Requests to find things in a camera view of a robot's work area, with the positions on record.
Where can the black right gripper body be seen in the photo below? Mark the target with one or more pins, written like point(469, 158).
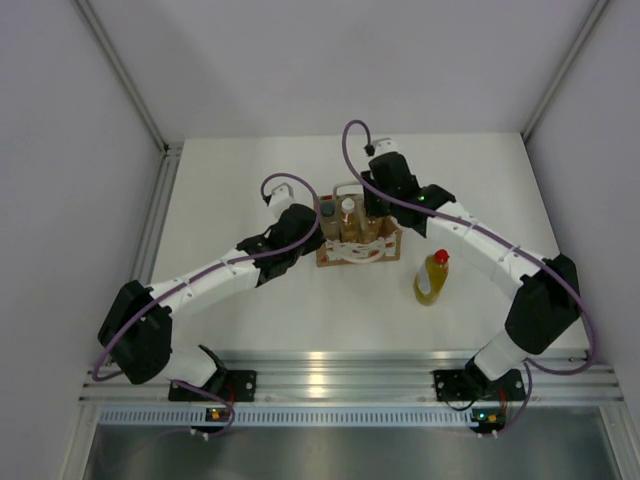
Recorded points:
point(389, 206)

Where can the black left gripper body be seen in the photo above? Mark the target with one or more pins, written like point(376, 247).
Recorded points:
point(315, 242)

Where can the amber bottle white cap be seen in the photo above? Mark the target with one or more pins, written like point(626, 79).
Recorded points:
point(349, 226)
point(372, 227)

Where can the burlap watermelon print bag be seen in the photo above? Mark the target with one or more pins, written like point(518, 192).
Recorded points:
point(335, 252)

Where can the yellow bottle red cap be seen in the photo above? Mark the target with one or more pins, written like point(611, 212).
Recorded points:
point(431, 277)

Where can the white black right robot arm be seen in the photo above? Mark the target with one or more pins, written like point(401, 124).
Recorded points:
point(544, 293)

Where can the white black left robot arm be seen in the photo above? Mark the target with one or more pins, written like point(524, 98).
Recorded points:
point(140, 332)

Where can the clear bottle grey cap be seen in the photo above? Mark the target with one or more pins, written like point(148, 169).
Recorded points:
point(329, 220)

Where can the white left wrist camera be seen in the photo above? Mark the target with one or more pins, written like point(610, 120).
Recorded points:
point(280, 199)

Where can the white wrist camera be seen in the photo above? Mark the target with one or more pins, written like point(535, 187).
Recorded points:
point(280, 199)
point(380, 147)

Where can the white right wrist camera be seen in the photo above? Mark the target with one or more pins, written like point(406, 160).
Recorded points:
point(380, 147)

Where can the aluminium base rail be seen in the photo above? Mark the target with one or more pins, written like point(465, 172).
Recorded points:
point(396, 378)

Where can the aluminium frame post right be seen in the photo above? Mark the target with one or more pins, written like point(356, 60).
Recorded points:
point(577, 46)

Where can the aluminium frame post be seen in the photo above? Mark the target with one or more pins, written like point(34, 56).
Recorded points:
point(577, 46)
point(108, 50)

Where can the white slotted cable duct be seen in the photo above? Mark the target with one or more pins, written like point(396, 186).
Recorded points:
point(201, 416)

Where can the aluminium frame post left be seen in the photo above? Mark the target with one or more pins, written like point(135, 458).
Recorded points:
point(108, 50)

